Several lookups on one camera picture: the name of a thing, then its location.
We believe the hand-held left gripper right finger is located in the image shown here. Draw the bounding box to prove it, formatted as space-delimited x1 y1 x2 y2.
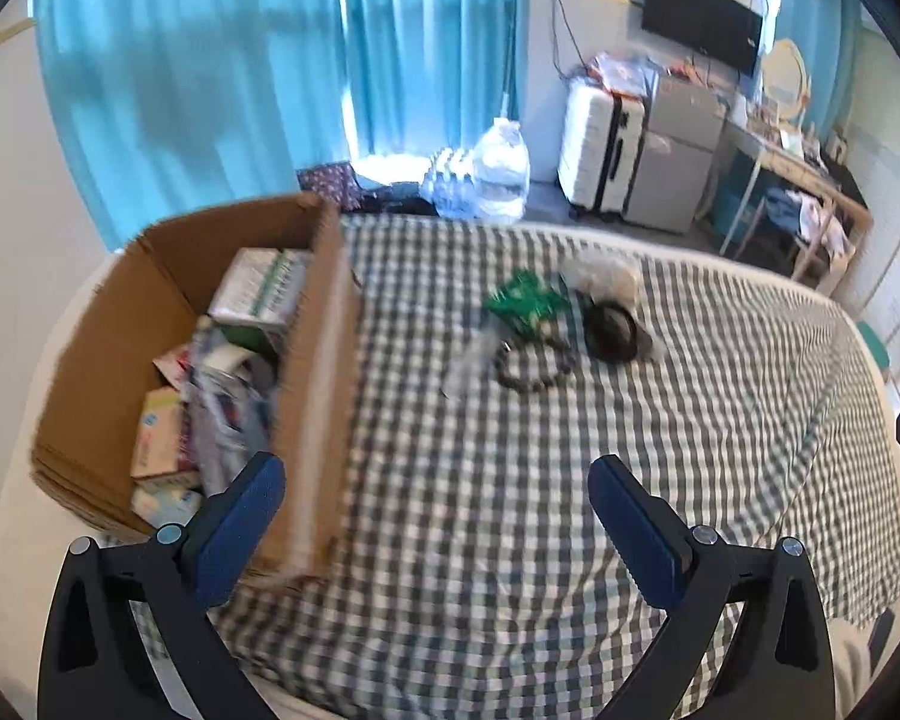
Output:
589 454 838 720

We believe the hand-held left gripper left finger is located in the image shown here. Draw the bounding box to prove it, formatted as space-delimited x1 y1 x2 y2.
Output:
37 454 286 720

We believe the cardboard box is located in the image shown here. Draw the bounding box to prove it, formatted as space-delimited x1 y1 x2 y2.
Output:
28 193 365 593

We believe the green medicine box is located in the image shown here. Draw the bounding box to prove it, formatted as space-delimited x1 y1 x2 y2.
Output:
206 247 312 346

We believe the white and blue packet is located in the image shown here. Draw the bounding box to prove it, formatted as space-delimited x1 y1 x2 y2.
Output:
130 480 203 533

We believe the pale small carton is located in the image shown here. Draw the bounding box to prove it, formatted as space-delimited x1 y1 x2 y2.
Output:
130 386 196 481

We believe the checked bed sheet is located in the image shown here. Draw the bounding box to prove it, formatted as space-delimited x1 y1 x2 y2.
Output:
105 214 900 698

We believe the red and white carton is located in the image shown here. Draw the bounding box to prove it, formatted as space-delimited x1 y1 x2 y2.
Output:
154 345 196 391

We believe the black leather case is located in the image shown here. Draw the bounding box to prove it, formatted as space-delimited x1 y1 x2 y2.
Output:
581 300 642 361

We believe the green snack packet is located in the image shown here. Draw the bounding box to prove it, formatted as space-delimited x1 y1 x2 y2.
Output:
484 268 571 335

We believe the crumpled white plastic bag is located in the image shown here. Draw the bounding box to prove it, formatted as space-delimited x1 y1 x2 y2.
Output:
559 251 642 305

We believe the teal plastic stool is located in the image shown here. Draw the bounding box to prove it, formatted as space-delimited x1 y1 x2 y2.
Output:
857 321 897 391

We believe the dark patterned bag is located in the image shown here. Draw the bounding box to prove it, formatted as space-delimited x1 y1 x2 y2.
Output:
298 161 365 211

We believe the wooden chair with clothes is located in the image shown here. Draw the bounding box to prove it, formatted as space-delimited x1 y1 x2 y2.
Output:
765 187 871 286

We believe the grey fridge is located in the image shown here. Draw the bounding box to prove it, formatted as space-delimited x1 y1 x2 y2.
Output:
622 75 728 233

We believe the large clear water bottle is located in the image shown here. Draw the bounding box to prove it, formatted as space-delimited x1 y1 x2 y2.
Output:
472 118 532 222

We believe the white suitcase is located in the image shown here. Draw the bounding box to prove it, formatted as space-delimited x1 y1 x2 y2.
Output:
556 81 650 215

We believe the pack of water bottles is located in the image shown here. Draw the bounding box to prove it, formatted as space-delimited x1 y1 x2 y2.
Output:
418 148 481 215

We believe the wooden desk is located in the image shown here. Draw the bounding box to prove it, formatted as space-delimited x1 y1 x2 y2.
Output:
709 101 875 293

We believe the blue curtain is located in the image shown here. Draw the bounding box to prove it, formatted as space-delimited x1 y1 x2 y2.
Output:
34 0 533 252

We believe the oval table mirror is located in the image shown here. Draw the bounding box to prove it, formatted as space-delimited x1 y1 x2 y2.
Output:
761 37 807 121

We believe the black flat television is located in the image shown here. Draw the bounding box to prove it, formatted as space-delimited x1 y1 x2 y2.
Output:
641 0 764 80

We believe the dark bead bracelet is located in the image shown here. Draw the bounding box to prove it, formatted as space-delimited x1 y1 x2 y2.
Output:
495 341 575 395

